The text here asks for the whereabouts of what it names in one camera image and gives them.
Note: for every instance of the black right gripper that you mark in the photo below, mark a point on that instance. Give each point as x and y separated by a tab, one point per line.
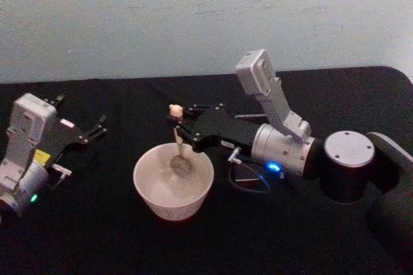
222	129

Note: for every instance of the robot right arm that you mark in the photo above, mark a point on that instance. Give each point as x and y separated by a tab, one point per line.
348	155

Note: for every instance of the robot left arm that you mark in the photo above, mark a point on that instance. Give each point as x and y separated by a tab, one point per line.
27	120

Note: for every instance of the pale wall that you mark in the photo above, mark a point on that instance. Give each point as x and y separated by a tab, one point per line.
193	13

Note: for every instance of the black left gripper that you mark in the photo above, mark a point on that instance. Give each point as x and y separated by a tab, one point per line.
63	137

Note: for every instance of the white round bowl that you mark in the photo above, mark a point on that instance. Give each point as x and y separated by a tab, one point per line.
161	191

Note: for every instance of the black tablecloth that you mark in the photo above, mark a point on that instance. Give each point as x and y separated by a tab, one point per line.
96	242

